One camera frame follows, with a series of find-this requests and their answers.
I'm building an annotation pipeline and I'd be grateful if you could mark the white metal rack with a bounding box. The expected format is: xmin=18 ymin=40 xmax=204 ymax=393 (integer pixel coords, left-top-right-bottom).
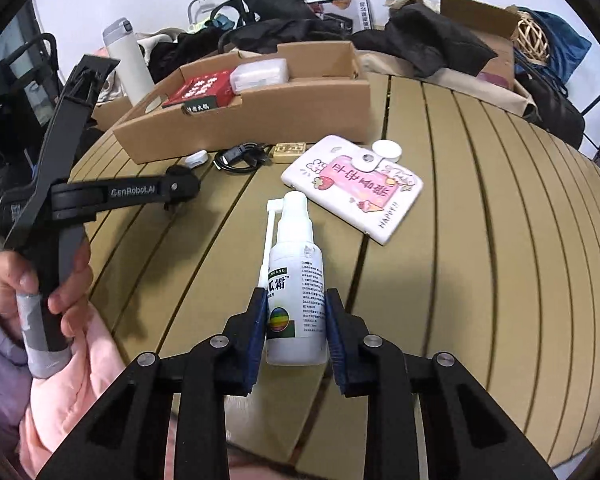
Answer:
xmin=186 ymin=0 xmax=230 ymax=30

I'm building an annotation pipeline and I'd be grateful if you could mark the red printed box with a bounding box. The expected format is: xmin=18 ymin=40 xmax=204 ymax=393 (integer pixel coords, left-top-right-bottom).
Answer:
xmin=162 ymin=70 xmax=235 ymax=115

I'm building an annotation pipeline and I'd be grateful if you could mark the white translucent plastic case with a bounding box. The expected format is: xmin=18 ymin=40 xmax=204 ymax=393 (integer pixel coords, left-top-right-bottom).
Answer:
xmin=230 ymin=58 xmax=289 ymax=94

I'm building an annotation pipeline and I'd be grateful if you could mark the black jacket on box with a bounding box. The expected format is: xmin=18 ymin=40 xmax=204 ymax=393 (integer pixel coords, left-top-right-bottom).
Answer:
xmin=351 ymin=3 xmax=498 ymax=78

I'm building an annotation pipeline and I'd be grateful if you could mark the printed appliance box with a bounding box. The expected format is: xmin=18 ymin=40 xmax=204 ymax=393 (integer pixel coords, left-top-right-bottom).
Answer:
xmin=304 ymin=0 xmax=374 ymax=34

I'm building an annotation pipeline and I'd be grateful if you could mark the cardboard box right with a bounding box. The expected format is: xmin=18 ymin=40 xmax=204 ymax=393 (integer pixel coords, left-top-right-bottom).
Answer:
xmin=440 ymin=0 xmax=519 ymax=90

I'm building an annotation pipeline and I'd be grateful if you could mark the small white round jar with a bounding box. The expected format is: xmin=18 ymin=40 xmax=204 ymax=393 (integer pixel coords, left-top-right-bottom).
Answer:
xmin=372 ymin=139 xmax=403 ymax=162

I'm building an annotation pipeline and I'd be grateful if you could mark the white spray bottle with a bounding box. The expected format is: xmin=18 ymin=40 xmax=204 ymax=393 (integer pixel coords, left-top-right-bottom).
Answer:
xmin=258 ymin=191 xmax=327 ymax=366

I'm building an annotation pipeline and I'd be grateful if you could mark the black cable bundle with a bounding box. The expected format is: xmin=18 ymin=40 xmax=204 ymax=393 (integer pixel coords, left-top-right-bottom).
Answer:
xmin=213 ymin=141 xmax=274 ymax=175

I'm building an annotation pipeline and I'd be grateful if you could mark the black clothes pile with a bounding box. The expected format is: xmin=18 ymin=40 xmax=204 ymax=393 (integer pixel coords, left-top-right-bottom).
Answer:
xmin=145 ymin=0 xmax=351 ymax=84

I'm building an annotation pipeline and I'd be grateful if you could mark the pink puffy jacket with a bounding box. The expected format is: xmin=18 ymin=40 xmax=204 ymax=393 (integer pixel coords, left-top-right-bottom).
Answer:
xmin=18 ymin=308 xmax=123 ymax=478

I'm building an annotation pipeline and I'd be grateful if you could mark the wicker ball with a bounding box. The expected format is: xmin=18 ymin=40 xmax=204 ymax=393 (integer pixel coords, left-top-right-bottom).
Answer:
xmin=513 ymin=10 xmax=550 ymax=66

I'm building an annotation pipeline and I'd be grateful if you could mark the blue velvet bag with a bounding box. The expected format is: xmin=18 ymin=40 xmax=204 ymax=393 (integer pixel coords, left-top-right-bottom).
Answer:
xmin=517 ymin=6 xmax=592 ymax=96

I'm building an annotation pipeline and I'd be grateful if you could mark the black stroller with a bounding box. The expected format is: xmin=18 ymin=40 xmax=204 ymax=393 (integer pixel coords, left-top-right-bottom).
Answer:
xmin=0 ymin=32 xmax=61 ymax=197

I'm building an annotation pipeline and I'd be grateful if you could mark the pink white tissue pack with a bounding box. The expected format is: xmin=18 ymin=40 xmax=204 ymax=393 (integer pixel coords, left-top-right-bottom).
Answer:
xmin=280 ymin=136 xmax=424 ymax=245

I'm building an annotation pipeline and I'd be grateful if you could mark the black backpack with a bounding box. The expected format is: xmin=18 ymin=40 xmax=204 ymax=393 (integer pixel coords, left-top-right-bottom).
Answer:
xmin=514 ymin=50 xmax=585 ymax=150

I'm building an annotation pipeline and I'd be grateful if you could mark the small gold box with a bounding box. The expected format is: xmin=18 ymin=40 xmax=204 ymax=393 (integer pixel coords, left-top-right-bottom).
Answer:
xmin=271 ymin=142 xmax=308 ymax=164

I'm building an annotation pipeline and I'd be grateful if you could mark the shallow cardboard tray box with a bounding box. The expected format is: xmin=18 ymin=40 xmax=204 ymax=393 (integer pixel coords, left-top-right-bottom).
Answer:
xmin=112 ymin=41 xmax=370 ymax=164

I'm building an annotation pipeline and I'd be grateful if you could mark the white thermos bottle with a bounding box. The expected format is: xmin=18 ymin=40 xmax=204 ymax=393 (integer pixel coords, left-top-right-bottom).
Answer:
xmin=102 ymin=18 xmax=155 ymax=106

